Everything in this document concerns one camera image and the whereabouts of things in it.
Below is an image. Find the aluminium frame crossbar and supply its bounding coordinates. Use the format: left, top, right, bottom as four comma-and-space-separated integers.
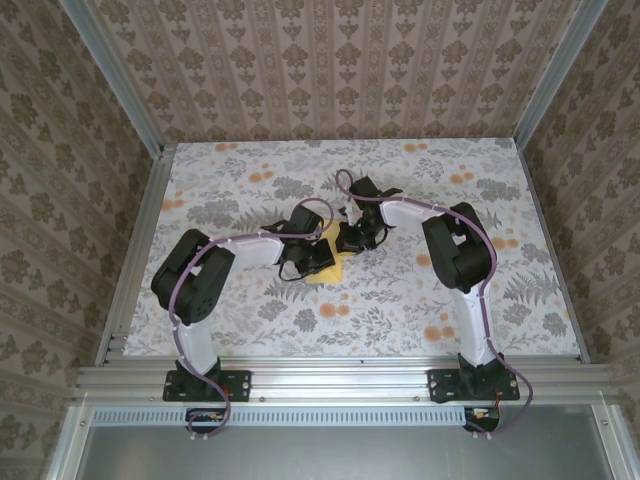
74, 357, 619, 402

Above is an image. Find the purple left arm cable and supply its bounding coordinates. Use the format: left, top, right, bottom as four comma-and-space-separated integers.
167, 198, 336, 444

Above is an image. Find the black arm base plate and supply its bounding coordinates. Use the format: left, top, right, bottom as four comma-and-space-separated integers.
162, 367, 253, 404
427, 367, 521, 405

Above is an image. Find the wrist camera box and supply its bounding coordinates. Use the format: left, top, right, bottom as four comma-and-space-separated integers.
289, 204, 324, 236
348, 175, 384, 204

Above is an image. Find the aluminium frame post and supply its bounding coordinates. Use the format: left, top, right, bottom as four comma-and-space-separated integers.
513, 0, 609, 147
64, 0, 167, 157

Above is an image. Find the grey metal panel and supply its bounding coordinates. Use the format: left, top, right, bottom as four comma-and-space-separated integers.
44, 404, 640, 480

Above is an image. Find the black connector module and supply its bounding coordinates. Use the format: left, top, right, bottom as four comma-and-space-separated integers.
463, 405, 501, 434
185, 407, 231, 435

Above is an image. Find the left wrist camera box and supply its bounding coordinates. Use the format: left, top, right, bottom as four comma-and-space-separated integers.
289, 204, 324, 236

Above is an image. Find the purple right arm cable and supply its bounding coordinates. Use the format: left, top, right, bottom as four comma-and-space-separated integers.
335, 168, 534, 441

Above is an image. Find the slotted grey cable duct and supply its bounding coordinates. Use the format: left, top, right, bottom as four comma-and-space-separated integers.
92, 405, 501, 427

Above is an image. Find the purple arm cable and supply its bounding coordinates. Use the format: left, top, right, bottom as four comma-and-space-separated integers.
335, 168, 534, 441
167, 198, 336, 444

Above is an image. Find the yellow cloth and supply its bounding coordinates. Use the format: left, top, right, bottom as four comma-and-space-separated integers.
305, 218, 359, 286

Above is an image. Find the aluminium table side rail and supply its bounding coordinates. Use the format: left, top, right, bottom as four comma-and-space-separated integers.
94, 144, 176, 366

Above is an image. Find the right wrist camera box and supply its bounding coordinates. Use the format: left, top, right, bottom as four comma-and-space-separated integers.
348, 175, 384, 204

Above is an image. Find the floral patterned tablecloth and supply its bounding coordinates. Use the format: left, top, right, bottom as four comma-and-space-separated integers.
122, 141, 584, 359

